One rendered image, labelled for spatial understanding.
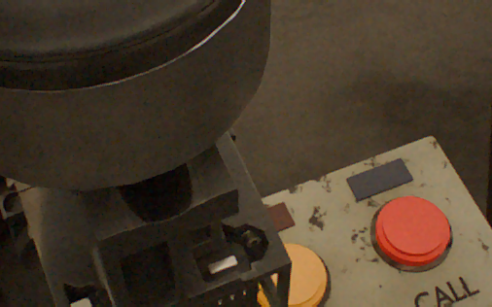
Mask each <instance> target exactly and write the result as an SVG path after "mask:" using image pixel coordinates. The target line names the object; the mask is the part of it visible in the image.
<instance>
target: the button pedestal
mask: <svg viewBox="0 0 492 307"><path fill-rule="evenodd" d="M398 158H402V160H403V161H404V164H405V166H406V168H407V169H408V171H409V173H410V174H411V176H412V178H413V181H411V182H409V183H406V184H404V185H402V186H397V187H394V188H390V189H387V190H385V191H383V192H380V193H378V194H376V195H373V196H371V197H368V198H366V199H364V200H361V201H358V200H357V198H356V197H355V195H354V193H353V191H352V189H351V187H350V186H348V184H347V182H346V180H345V179H346V178H348V177H351V176H353V175H356V174H359V173H361V172H364V171H366V170H368V169H370V168H373V167H375V166H381V165H383V164H385V163H388V162H390V161H393V160H396V159H398ZM406 196H414V197H420V198H423V199H426V200H427V201H429V202H431V203H433V204H434V205H435V206H438V207H439V208H440V209H441V210H442V212H443V213H444V214H445V216H446V218H447V223H448V227H449V237H448V243H447V246H446V247H445V249H444V251H443V253H442V254H441V255H440V256H439V257H438V258H437V259H436V260H434V261H433V262H431V263H429V264H426V265H423V266H406V265H403V264H400V263H398V262H395V261H394V260H392V259H391V258H389V257H388V256H386V254H385V253H384V251H383V250H382V249H381V247H380V246H379V245H378V242H377V240H376V236H375V226H376V223H377V219H378V216H379V214H380V212H381V210H382V209H383V208H384V206H386V205H387V204H388V203H389V202H391V201H393V200H395V199H397V198H401V197H406ZM262 201H263V203H264V205H265V207H269V206H272V205H277V204H280V203H282V202H285V203H286V206H287V208H288V210H289V212H290V214H291V216H292V218H293V220H294V222H295V225H293V226H291V227H288V228H286V229H284V230H281V231H279V232H278V234H279V236H280V238H281V240H282V242H283V244H296V245H303V246H304V247H306V248H308V249H309V250H311V251H312V252H313V253H314V254H316V255H317V257H319V258H320V259H321V261H322V262H323V264H324V266H325V268H326V289H325V293H324V295H323V297H322V299H321V301H320V302H319V304H318V305H316V306H315V307H492V229H491V228H490V225H489V224H488V222H487V221H486V219H485V217H484V216H483V215H482V214H481V212H480V210H479V209H478V207H476V205H475V203H474V201H473V200H472V198H471V196H470V195H469V192H468V190H467V188H466V187H465V186H464V185H463V183H462V181H461V180H460V178H459V176H458V175H457V173H456V172H455V170H454V168H453V167H452V166H451V165H450V163H449V161H448V160H447V157H446V155H445V153H444V152H443V150H442V149H441V147H440V146H439V144H438V143H437V141H436V139H435V138H433V137H432V136H431V137H426V138H424V139H421V140H419V141H416V142H413V143H411V144H408V145H405V146H404V147H398V148H396V149H393V150H391V151H389V152H386V153H383V154H380V155H377V156H375V157H372V158H369V159H366V160H365V161H362V162H359V163H357V164H354V165H351V166H346V167H344V168H342V169H339V170H336V171H334V172H332V173H329V174H327V175H325V176H322V177H320V178H317V179H314V180H312V181H309V182H306V183H305V184H302V185H299V186H294V187H291V188H287V189H285V190H282V191H280V192H277V193H274V194H272V195H270V196H267V197H266V198H263V199H262Z"/></svg>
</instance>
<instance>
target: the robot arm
mask: <svg viewBox="0 0 492 307"><path fill-rule="evenodd" d="M270 15H271V0H0V175H1V176H3V177H4V179H5V182H6V185H7V187H8V190H11V191H10V192H7V193H4V194H2V195H0V209H1V212H2V218H3V221H4V222H5V223H6V224H7V225H8V226H9V228H10V230H11V234H12V237H13V240H14V243H15V246H16V248H17V251H18V256H19V259H20V262H21V263H22V266H23V267H24V268H28V269H31V270H44V272H45V275H46V278H47V281H48V284H49V287H50V289H51V292H52V295H53V300H54V303H55V306H56V307H71V305H70V304H73V303H76V302H78V301H81V300H83V299H87V300H89V303H90V305H91V307H258V293H259V292H260V291H261V288H260V286H259V284H260V285H261V287H262V289H263V291H264V294H265V296H266V301H267V303H268V305H269V306H270V307H288V301H289V291H290V282H291V272H292V261H291V259H290V257H289V255H288V253H287V251H286V247H285V245H284V244H283V242H282V240H281V238H280V236H279V234H278V232H277V230H276V228H275V226H274V224H273V223H272V221H271V218H270V216H269V214H268V212H267V210H266V207H265V205H264V203H263V201H262V199H261V197H260V195H259V193H258V191H257V189H256V187H255V186H254V184H253V182H252V180H251V178H250V176H249V174H248V172H247V168H246V166H245V165H244V163H243V160H242V158H241V156H240V154H239V152H238V150H237V148H236V146H235V145H234V143H235V140H236V134H235V132H234V130H233V128H232V127H233V126H234V125H235V124H236V123H237V121H238V120H239V118H240V117H241V115H242V114H243V112H244V111H245V109H246V108H247V106H248V104H249V103H250V101H251V100H252V98H253V97H254V95H255V94H256V92H257V91H258V89H259V88H260V87H261V83H262V80H263V76H264V69H265V66H266V59H267V55H268V51H269V48H270ZM265 250H266V251H265ZM274 274H277V287H276V285H275V284H274V282H273V280H272V278H271V276H272V275H274Z"/></svg>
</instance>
